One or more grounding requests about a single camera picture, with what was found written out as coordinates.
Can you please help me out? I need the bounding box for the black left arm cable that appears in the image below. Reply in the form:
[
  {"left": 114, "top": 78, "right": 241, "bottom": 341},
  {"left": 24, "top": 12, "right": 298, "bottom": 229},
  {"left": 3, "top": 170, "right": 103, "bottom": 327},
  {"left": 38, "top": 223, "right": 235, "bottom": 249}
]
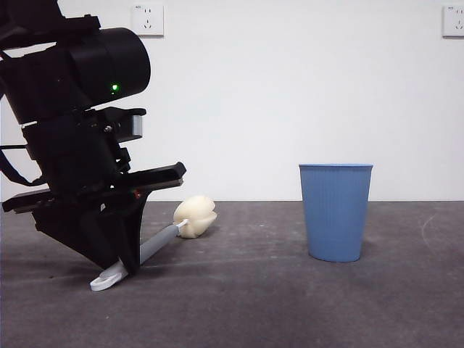
[{"left": 0, "top": 144, "right": 50, "bottom": 186}]

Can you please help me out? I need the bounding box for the grey-handled cream sponge cup brush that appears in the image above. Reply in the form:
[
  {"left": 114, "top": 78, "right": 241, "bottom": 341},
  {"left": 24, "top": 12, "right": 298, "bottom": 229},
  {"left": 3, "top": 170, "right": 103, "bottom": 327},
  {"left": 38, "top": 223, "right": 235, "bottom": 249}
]
[{"left": 89, "top": 194, "right": 218, "bottom": 293}]

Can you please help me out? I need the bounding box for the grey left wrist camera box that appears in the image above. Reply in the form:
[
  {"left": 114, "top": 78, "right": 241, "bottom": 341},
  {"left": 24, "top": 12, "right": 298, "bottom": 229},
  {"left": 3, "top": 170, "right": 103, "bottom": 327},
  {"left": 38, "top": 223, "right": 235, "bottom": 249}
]
[{"left": 119, "top": 107, "right": 148, "bottom": 143}]

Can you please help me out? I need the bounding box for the white wall socket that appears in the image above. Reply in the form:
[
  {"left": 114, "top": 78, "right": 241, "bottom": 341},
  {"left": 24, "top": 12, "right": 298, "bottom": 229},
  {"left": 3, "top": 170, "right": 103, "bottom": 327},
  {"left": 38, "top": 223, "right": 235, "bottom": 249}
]
[
  {"left": 442, "top": 5, "right": 464, "bottom": 38},
  {"left": 130, "top": 4, "right": 165, "bottom": 38}
]

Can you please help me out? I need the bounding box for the blue ribbed plastic cup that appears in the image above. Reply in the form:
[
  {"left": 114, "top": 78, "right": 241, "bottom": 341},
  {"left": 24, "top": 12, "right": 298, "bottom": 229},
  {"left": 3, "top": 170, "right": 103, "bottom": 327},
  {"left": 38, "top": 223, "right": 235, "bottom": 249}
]
[{"left": 299, "top": 163, "right": 374, "bottom": 262}]

